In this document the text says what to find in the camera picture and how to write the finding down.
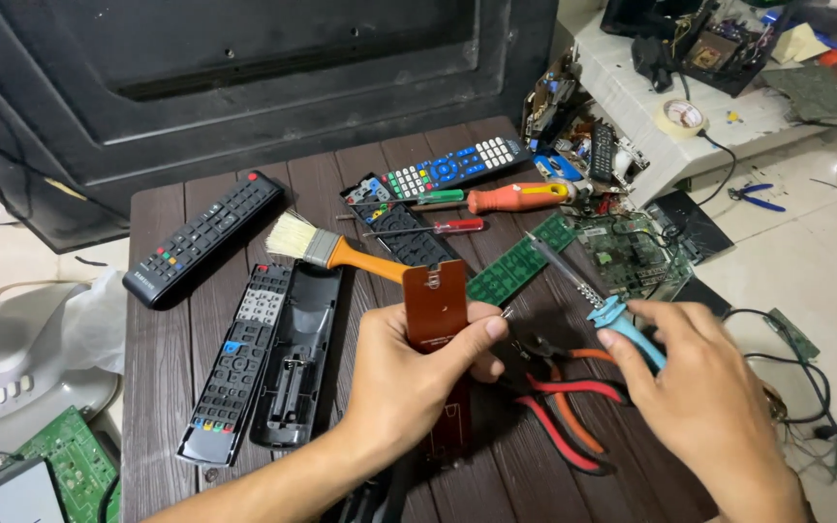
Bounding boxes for person's right hand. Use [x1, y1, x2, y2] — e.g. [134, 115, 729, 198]
[596, 298, 791, 504]

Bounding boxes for person's left hand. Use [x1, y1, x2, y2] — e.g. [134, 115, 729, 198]
[342, 300, 511, 457]

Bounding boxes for brown remote circuit board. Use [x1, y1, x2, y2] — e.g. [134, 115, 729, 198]
[402, 259, 473, 466]

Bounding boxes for blue-handled soldering iron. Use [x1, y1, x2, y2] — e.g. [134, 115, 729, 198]
[525, 231, 670, 373]

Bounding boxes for empty black remote shell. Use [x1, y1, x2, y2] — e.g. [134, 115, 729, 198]
[249, 261, 344, 450]

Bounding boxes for small green circuit board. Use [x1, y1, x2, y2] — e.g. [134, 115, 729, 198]
[763, 307, 821, 362]

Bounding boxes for black rubber keypad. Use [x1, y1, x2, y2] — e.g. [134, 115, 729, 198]
[349, 200, 465, 271]

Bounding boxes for open remote shell with keypad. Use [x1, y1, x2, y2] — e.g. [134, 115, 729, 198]
[176, 262, 294, 468]

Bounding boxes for long green circuit board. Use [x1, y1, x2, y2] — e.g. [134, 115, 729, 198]
[465, 212, 580, 307]

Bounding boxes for green electronics mainboard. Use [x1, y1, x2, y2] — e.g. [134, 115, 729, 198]
[570, 210, 697, 303]

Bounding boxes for black flat panel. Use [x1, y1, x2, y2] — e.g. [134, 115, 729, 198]
[642, 189, 736, 267]

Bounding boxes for grey rubber keypad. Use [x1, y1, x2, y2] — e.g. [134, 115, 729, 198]
[340, 173, 395, 209]

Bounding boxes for remote control with blue buttons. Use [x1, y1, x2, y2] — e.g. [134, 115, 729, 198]
[378, 136, 533, 202]

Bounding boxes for black remote control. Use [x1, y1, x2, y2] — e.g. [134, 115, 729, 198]
[121, 170, 286, 312]

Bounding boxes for heap of electronic parts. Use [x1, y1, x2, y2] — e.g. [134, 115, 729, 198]
[519, 51, 653, 215]

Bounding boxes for clear plastic bag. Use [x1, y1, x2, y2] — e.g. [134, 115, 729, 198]
[61, 267, 130, 376]

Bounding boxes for large green circuit board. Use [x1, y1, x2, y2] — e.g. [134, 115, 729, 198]
[15, 405, 122, 523]

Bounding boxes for white bench with clutter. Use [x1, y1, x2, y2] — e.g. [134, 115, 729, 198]
[567, 0, 837, 208]

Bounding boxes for large black television back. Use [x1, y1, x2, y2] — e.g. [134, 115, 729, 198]
[0, 0, 559, 255]

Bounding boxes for white fan base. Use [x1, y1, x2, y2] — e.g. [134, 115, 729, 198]
[0, 282, 122, 453]

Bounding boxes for grey metal box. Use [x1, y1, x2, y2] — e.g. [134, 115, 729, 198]
[0, 456, 68, 523]

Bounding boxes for black cables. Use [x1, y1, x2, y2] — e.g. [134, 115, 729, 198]
[722, 308, 837, 506]

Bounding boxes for orange-handled pliers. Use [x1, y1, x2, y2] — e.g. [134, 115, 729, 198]
[511, 336, 620, 457]

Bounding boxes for orange-handled paint brush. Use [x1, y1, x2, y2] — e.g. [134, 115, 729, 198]
[265, 209, 414, 285]

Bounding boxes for red-handled pliers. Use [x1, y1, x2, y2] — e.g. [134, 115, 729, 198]
[511, 369, 633, 478]

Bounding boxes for red-handled screwdriver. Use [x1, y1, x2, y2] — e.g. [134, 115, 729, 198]
[361, 217, 485, 240]

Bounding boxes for green-handled screwdriver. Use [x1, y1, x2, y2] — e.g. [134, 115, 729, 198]
[336, 188, 466, 221]

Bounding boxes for blue-handled pliers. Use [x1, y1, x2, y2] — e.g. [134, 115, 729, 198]
[727, 182, 789, 214]

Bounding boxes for large orange-handled screwdriver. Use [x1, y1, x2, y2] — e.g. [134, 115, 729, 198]
[410, 181, 581, 216]

